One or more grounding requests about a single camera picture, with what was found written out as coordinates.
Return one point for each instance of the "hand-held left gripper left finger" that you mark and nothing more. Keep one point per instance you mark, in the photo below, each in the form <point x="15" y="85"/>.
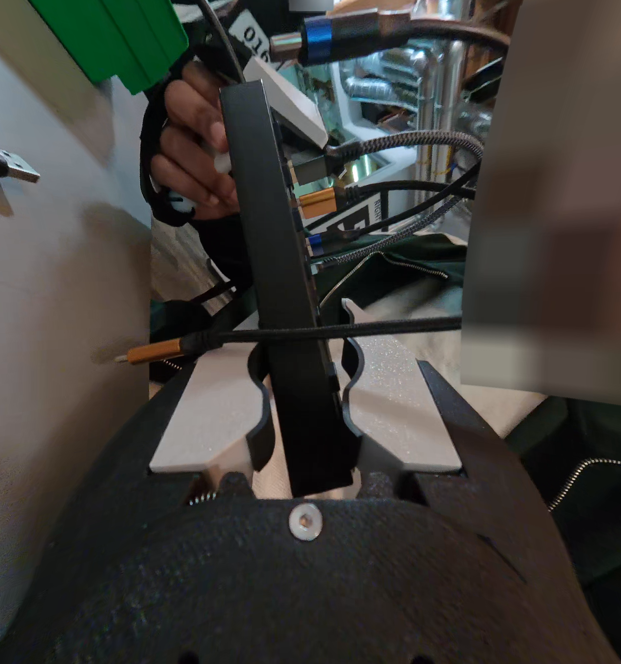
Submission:
<point x="206" y="415"/>

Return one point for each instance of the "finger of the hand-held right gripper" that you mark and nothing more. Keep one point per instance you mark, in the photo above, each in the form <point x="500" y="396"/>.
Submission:
<point x="289" y="98"/>

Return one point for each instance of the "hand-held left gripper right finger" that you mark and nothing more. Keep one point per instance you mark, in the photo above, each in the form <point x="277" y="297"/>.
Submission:
<point x="403" y="404"/>

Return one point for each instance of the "black USB hub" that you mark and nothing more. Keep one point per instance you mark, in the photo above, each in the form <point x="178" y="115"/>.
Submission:
<point x="284" y="311"/>

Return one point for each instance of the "green plastic bin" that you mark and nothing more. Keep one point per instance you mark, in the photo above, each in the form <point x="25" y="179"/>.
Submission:
<point x="108" y="36"/>

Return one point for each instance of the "person's right hand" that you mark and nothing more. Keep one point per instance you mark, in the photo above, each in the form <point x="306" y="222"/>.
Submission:
<point x="191" y="155"/>

